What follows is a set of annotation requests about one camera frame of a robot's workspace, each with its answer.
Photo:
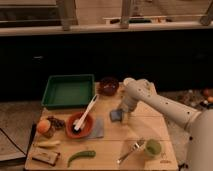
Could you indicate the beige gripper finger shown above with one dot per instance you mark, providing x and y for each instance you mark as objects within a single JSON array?
[
  {"x": 125, "y": 118},
  {"x": 119, "y": 111}
]

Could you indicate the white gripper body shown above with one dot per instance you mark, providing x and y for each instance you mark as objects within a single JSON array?
[{"x": 128, "y": 104}]

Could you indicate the blue sponge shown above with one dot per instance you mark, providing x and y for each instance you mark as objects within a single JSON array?
[{"x": 114, "y": 116}]

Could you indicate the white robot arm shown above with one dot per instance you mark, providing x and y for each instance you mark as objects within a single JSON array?
[{"x": 199, "y": 124}]

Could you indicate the dark red bowl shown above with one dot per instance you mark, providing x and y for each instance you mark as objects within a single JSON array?
[{"x": 108, "y": 86}]

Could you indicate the grey cloth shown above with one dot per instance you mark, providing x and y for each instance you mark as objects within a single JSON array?
[{"x": 98, "y": 129}]

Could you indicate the wooden table board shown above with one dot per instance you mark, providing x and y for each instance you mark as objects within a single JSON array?
[{"x": 145, "y": 122}]

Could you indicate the green cup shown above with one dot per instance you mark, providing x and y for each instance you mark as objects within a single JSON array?
[{"x": 152, "y": 148}]

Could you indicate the green plastic tray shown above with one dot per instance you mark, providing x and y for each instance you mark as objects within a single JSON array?
[{"x": 68, "y": 91}]

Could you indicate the green chili pepper toy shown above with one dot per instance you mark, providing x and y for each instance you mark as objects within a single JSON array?
[{"x": 81, "y": 154}]

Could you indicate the dark brown cluster toy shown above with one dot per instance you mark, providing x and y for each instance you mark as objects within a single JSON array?
[{"x": 58, "y": 124}]

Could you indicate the yellow banana toy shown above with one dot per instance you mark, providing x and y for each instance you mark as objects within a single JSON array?
[{"x": 47, "y": 144}]

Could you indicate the orange fruit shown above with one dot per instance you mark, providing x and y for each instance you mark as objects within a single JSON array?
[{"x": 43, "y": 126}]

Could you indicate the brown wooden block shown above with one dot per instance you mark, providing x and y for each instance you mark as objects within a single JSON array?
[{"x": 46, "y": 156}]

